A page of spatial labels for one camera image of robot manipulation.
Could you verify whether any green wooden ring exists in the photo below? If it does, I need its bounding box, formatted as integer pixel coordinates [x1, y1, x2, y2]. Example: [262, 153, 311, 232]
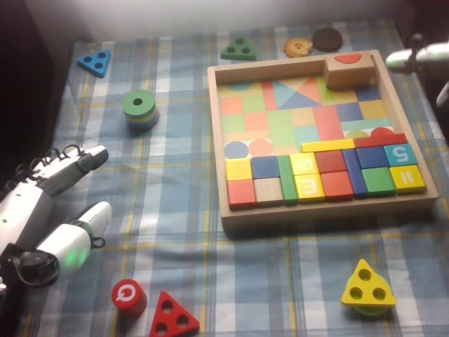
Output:
[121, 89, 156, 119]

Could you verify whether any tan flower-shaped toy biscuit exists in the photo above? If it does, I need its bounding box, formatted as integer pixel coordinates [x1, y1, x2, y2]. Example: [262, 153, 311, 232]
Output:
[283, 37, 314, 58]

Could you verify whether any blue wooden ring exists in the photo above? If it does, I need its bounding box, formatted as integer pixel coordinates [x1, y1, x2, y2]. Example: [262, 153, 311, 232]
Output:
[126, 114, 160, 128]

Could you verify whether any natural wooden arch block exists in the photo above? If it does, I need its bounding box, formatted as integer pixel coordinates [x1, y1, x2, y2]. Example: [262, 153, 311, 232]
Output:
[323, 55, 375, 89]

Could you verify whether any red half-cylinder block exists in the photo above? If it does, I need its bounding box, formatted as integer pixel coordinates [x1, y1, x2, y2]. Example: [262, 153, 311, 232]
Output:
[333, 54, 362, 66]

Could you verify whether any red cylinder with white print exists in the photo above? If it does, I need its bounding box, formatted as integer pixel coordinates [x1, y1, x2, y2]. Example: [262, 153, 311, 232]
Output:
[111, 279, 147, 317]

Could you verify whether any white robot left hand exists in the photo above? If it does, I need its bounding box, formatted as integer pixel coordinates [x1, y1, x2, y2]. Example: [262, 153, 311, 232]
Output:
[0, 143, 114, 288]

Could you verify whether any blue plaid tablecloth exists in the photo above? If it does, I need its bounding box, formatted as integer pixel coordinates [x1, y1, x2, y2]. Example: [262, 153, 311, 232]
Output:
[20, 19, 449, 337]

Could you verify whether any red wooden ring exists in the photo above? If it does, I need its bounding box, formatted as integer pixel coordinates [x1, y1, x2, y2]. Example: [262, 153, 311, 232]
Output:
[127, 117, 161, 134]

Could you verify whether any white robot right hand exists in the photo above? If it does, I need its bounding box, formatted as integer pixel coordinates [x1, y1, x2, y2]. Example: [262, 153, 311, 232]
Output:
[384, 32, 449, 109]

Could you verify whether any red triangle with holes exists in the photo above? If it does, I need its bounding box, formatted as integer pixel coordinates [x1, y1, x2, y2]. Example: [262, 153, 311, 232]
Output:
[149, 291, 200, 337]

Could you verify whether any green triangle with holes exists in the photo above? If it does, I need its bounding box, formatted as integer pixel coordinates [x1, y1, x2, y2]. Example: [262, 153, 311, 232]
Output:
[220, 36, 257, 61]

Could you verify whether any dark brown round toy biscuit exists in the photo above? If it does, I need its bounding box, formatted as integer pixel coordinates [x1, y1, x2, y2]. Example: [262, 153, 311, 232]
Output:
[311, 27, 344, 53]

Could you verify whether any white backdrop board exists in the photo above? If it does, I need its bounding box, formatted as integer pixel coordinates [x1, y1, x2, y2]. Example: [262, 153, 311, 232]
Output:
[27, 0, 404, 38]

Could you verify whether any yellow wooden ring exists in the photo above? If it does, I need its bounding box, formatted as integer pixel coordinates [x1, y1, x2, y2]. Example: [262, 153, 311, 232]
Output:
[123, 110, 158, 125]

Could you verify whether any blue triangle with holes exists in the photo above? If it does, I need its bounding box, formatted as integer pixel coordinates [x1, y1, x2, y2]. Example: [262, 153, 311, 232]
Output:
[76, 48, 112, 79]

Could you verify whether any wooden tray with printed base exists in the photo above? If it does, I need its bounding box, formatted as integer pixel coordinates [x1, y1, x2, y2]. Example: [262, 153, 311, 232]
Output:
[206, 48, 439, 240]

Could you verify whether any yellow triangle with holes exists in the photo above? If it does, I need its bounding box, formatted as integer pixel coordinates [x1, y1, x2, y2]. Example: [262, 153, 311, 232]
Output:
[340, 258, 397, 307]

